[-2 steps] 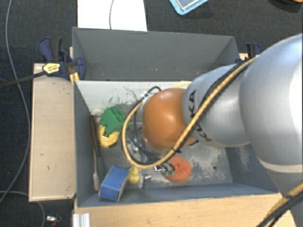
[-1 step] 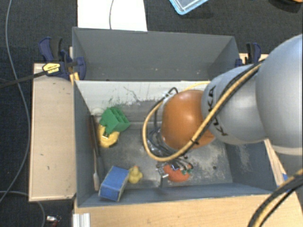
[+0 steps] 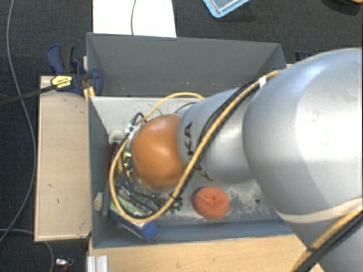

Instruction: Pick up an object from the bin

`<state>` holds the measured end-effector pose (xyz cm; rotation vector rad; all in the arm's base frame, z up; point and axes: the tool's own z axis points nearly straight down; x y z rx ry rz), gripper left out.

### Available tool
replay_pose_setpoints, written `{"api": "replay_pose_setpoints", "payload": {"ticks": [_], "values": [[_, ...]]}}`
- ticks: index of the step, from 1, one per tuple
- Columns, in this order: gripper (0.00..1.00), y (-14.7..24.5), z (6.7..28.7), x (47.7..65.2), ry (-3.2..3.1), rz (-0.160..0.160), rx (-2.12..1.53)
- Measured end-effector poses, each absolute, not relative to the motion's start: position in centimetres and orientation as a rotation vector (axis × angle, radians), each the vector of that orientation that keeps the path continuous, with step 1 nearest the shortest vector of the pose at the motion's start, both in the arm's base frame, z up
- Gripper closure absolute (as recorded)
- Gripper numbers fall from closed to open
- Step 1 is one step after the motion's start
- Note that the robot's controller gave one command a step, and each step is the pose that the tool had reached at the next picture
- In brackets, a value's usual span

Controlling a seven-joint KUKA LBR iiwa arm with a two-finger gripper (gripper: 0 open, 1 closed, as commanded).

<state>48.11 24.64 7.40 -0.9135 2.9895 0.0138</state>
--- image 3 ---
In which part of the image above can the white round cup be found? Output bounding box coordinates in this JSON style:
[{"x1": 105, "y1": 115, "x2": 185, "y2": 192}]
[{"x1": 108, "y1": 129, "x2": 126, "y2": 146}]

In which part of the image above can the green packet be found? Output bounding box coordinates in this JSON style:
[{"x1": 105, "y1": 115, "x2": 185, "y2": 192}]
[{"x1": 109, "y1": 194, "x2": 155, "y2": 219}]

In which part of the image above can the grey metal bin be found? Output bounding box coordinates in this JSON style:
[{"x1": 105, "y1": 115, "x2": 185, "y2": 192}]
[{"x1": 86, "y1": 32, "x2": 296, "y2": 249}]

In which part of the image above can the pale wood board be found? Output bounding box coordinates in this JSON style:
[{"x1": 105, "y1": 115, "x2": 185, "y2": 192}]
[{"x1": 33, "y1": 75, "x2": 93, "y2": 242}]

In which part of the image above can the orange-red ball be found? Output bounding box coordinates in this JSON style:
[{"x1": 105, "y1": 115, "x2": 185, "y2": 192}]
[{"x1": 192, "y1": 186, "x2": 230, "y2": 219}]

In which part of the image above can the red-brown flat block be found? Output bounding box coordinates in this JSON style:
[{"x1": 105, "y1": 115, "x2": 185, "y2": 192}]
[{"x1": 105, "y1": 142, "x2": 120, "y2": 176}]

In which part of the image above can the blue flat box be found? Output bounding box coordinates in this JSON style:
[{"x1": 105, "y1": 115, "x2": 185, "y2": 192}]
[{"x1": 109, "y1": 210, "x2": 160, "y2": 244}]

